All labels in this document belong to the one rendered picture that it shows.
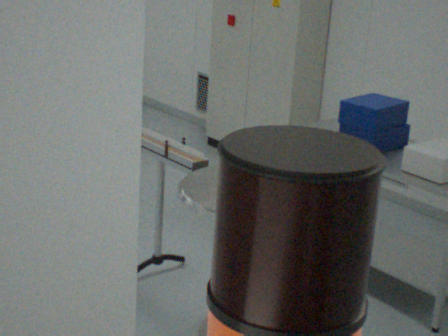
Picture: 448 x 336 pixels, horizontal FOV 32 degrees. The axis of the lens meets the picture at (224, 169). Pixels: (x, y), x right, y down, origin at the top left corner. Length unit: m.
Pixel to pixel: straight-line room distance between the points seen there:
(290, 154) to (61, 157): 1.66
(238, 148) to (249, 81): 7.38
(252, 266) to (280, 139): 0.04
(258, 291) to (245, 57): 7.41
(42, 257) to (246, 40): 5.83
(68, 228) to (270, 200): 1.74
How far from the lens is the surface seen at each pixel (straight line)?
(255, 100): 7.57
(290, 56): 7.17
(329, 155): 0.23
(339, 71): 7.34
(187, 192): 4.22
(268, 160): 0.22
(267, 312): 0.23
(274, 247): 0.22
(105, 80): 1.88
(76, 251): 1.98
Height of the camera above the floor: 2.42
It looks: 19 degrees down
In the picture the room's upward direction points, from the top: 4 degrees clockwise
